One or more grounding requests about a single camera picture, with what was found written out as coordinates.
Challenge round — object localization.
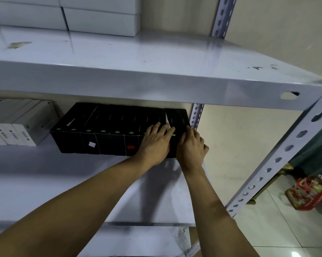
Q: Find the person's right hand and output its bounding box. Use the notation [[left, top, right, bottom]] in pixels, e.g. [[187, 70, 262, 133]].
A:
[[176, 126, 210, 176]]

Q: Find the person's left hand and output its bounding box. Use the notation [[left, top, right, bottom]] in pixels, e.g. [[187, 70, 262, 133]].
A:
[[134, 122, 176, 168]]

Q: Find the tidy line of black boxes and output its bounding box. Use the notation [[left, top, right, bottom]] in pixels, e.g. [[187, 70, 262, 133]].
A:
[[50, 102, 167, 157]]

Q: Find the white metal shelving rack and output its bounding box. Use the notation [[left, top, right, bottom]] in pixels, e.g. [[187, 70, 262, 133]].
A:
[[0, 0, 322, 257]]

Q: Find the row of slim white boxes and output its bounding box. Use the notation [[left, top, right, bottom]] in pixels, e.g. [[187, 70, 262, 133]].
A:
[[0, 99, 60, 147]]

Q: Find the tidy row of white boxes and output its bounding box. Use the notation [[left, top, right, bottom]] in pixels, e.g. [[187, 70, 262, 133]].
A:
[[0, 0, 142, 37]]

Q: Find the person's left forearm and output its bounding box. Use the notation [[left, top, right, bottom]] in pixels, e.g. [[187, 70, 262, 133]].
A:
[[0, 157, 151, 257]]

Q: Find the person's right forearm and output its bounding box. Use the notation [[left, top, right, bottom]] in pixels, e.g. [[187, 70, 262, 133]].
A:
[[182, 167, 258, 257]]

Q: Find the black and gold object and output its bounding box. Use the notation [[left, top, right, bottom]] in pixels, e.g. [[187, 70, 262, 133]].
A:
[[247, 163, 294, 204]]

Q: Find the red printed bag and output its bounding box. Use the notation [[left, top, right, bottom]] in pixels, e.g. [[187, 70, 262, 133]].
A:
[[285, 175, 322, 211]]

